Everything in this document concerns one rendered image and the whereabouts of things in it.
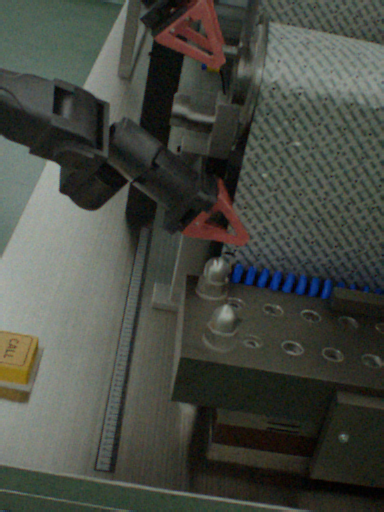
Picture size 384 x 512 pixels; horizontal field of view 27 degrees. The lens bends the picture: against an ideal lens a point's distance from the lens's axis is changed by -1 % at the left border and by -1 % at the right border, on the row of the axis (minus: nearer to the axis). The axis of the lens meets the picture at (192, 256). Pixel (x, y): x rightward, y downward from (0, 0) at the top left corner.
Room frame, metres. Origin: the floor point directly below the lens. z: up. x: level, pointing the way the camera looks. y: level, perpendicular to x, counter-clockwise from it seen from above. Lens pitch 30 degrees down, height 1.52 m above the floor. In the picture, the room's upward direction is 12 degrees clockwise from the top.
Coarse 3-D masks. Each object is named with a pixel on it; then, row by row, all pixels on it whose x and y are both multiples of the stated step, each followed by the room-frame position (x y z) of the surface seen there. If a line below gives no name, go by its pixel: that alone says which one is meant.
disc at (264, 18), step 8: (264, 16) 0.91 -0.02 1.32; (264, 24) 0.89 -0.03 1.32; (264, 32) 0.88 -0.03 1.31; (264, 40) 0.87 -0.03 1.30; (264, 48) 0.86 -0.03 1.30; (264, 56) 0.86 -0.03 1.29; (256, 72) 0.86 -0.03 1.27; (256, 80) 0.85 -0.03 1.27; (256, 88) 0.85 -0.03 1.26; (256, 96) 0.85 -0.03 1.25; (248, 112) 0.85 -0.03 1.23; (248, 120) 0.85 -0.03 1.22; (240, 128) 0.90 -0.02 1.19; (240, 136) 0.89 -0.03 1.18
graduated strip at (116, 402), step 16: (144, 240) 1.11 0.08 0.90; (144, 256) 1.06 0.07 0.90; (144, 272) 1.01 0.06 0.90; (128, 288) 0.96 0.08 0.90; (128, 304) 0.92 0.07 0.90; (128, 320) 0.89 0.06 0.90; (128, 336) 0.85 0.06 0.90; (128, 352) 0.82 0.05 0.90; (128, 368) 0.79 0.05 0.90; (112, 384) 0.75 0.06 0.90; (128, 384) 0.76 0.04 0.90; (112, 400) 0.72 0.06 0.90; (112, 416) 0.69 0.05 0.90; (112, 432) 0.67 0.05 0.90; (112, 448) 0.64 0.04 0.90; (96, 464) 0.62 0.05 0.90; (112, 464) 0.62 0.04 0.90
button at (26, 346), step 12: (0, 336) 0.76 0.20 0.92; (12, 336) 0.77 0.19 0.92; (24, 336) 0.77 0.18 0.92; (36, 336) 0.78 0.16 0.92; (0, 348) 0.74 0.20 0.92; (12, 348) 0.75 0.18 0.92; (24, 348) 0.75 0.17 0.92; (36, 348) 0.77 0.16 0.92; (0, 360) 0.72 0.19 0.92; (12, 360) 0.72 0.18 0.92; (24, 360) 0.73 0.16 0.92; (0, 372) 0.71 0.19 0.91; (12, 372) 0.71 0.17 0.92; (24, 372) 0.71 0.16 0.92; (24, 384) 0.71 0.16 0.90
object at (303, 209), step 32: (256, 160) 0.86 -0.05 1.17; (288, 160) 0.86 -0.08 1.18; (320, 160) 0.86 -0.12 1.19; (352, 160) 0.87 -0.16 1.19; (256, 192) 0.86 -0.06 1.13; (288, 192) 0.86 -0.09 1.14; (320, 192) 0.86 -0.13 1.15; (352, 192) 0.87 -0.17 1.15; (256, 224) 0.86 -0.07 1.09; (288, 224) 0.86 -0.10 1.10; (320, 224) 0.86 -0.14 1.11; (352, 224) 0.87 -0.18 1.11; (224, 256) 0.86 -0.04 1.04; (256, 256) 0.86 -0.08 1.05; (288, 256) 0.86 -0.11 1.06; (320, 256) 0.87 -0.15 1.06; (352, 256) 0.87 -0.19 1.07
